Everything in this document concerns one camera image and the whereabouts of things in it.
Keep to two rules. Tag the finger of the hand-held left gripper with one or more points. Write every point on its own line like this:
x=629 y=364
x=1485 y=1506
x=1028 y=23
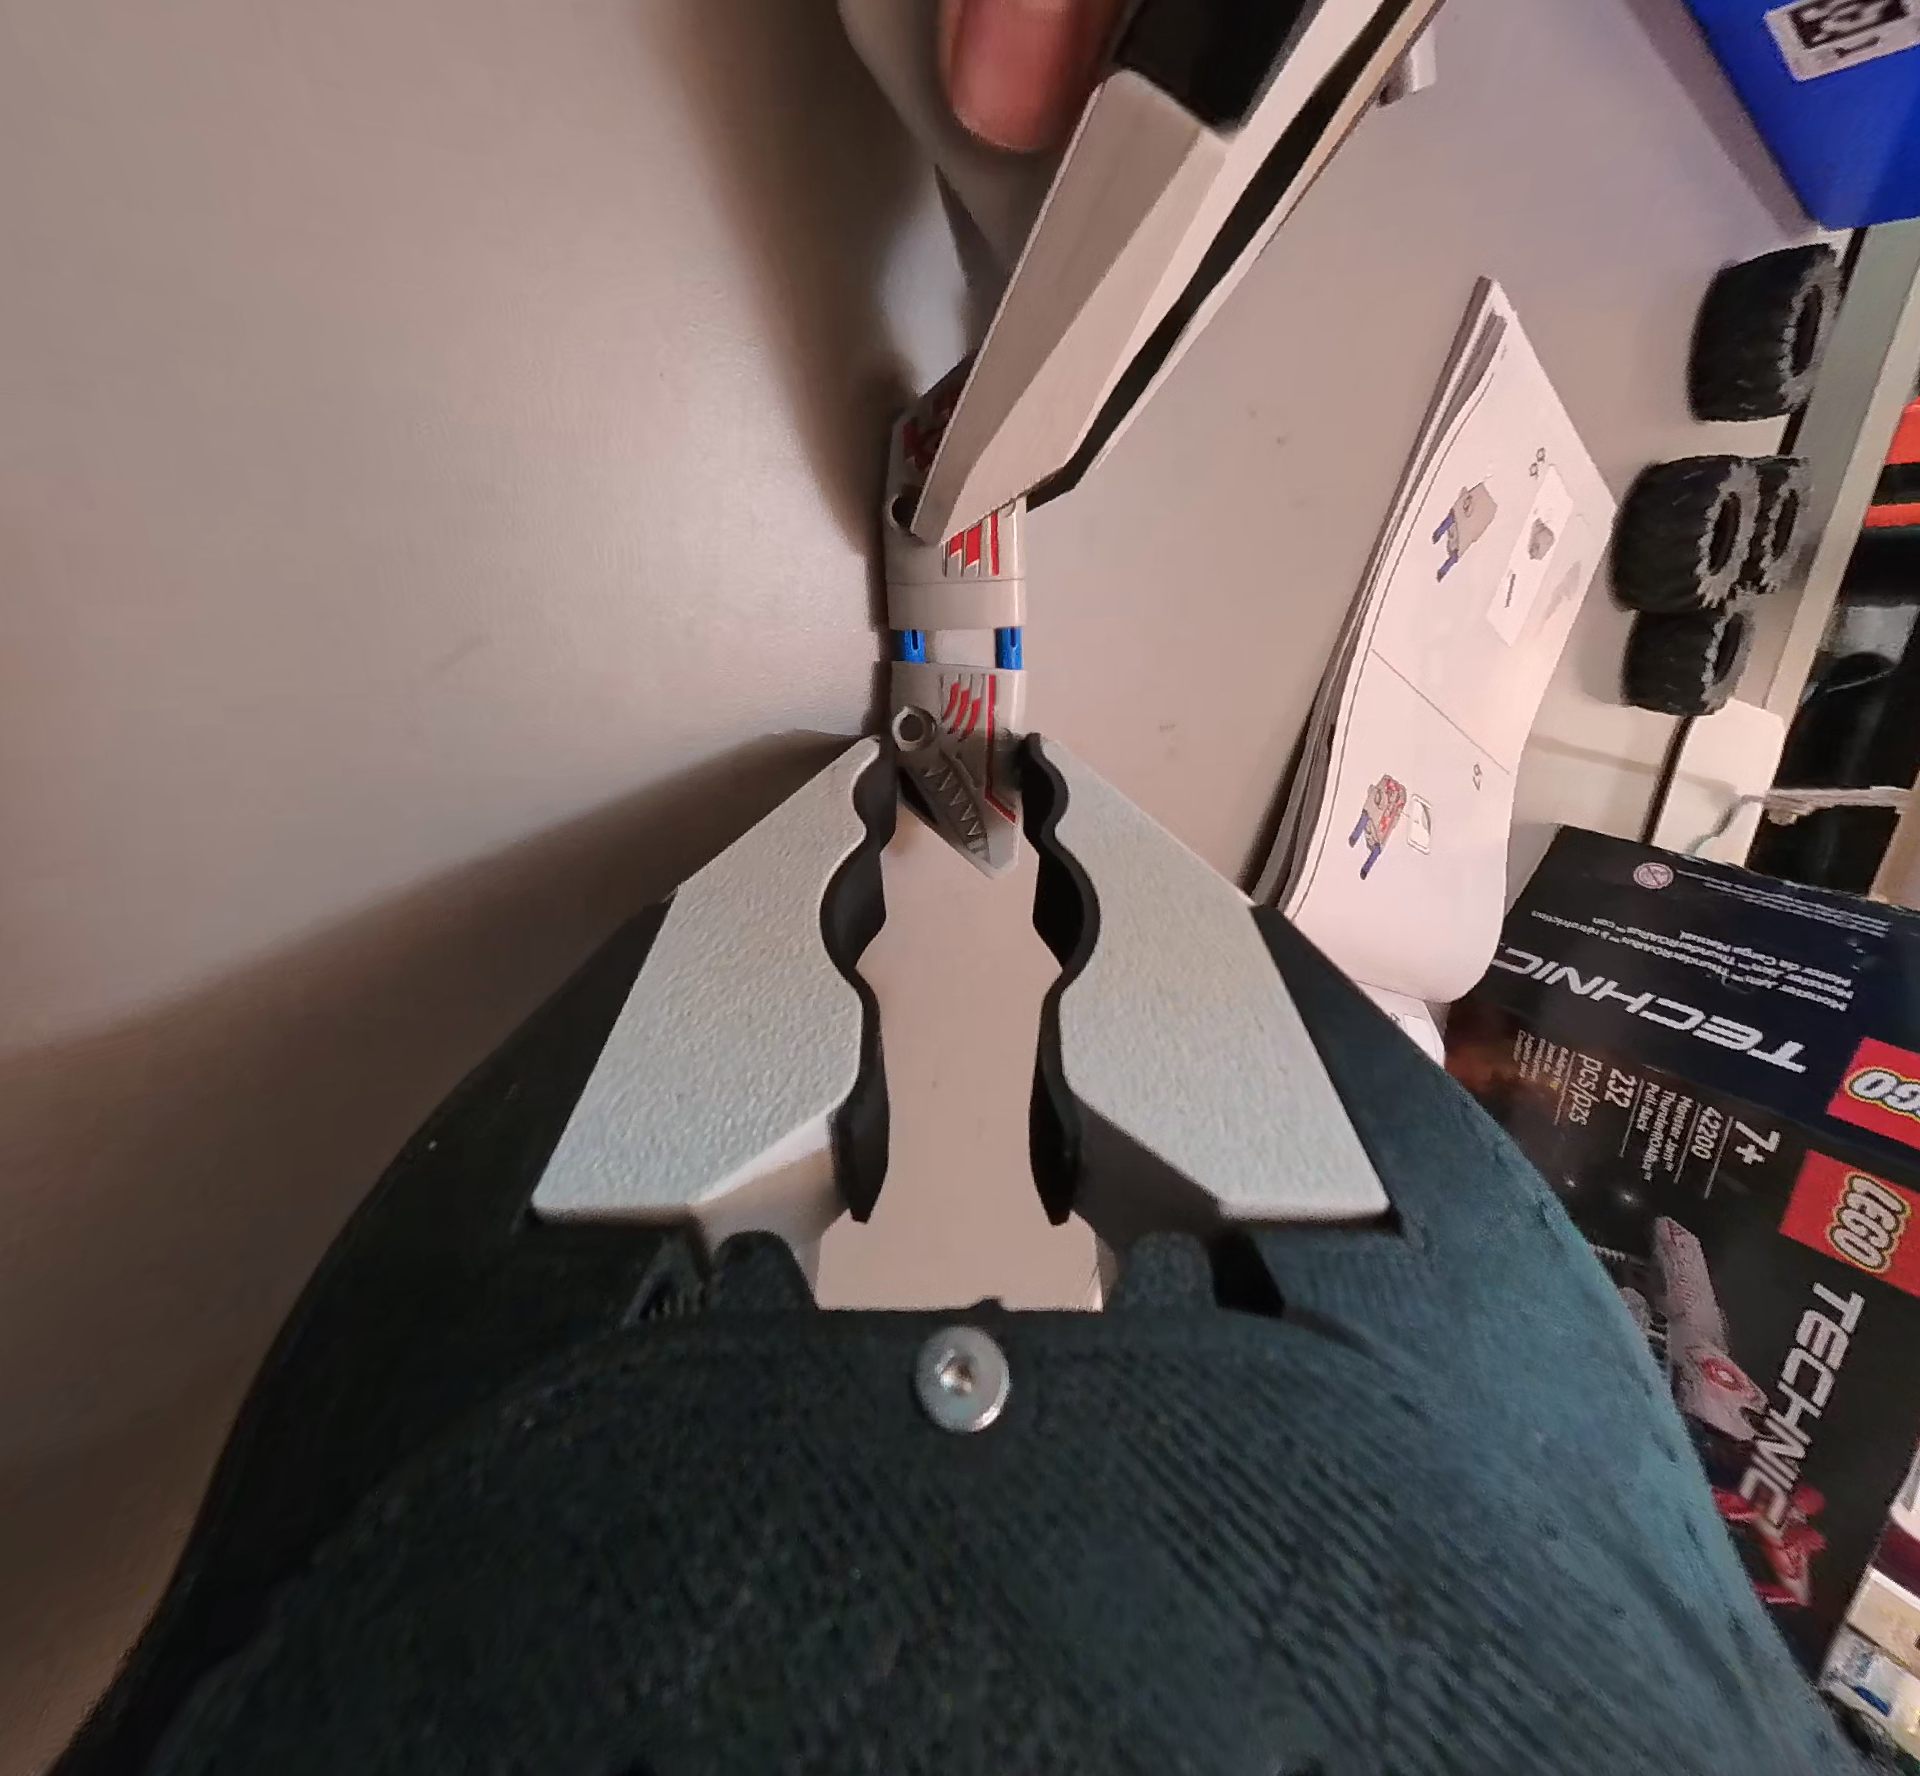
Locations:
x=1185 y=351
x=1050 y=337

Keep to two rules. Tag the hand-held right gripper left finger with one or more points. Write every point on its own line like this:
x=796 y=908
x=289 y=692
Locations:
x=705 y=1040

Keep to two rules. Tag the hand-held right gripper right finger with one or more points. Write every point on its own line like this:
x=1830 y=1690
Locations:
x=1201 y=1040

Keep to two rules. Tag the brick assembly with blue pins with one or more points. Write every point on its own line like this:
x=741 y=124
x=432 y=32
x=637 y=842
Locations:
x=974 y=591

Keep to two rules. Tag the grey toy brick teeth sticker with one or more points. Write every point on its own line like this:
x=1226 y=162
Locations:
x=960 y=786

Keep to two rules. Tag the grey desk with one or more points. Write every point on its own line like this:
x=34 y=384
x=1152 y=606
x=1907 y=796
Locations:
x=1201 y=637

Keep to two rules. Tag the open instruction booklet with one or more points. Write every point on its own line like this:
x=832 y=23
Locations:
x=1440 y=637

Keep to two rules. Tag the blue box with tag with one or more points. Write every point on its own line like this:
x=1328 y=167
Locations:
x=1694 y=21

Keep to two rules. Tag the black toy set box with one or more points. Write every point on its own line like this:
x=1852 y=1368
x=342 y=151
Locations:
x=1724 y=1057

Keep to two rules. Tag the black toy tyre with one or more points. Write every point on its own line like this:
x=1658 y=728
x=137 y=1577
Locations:
x=1681 y=666
x=1763 y=337
x=1681 y=531

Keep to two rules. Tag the orange object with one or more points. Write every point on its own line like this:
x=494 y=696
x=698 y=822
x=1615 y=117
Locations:
x=1897 y=456

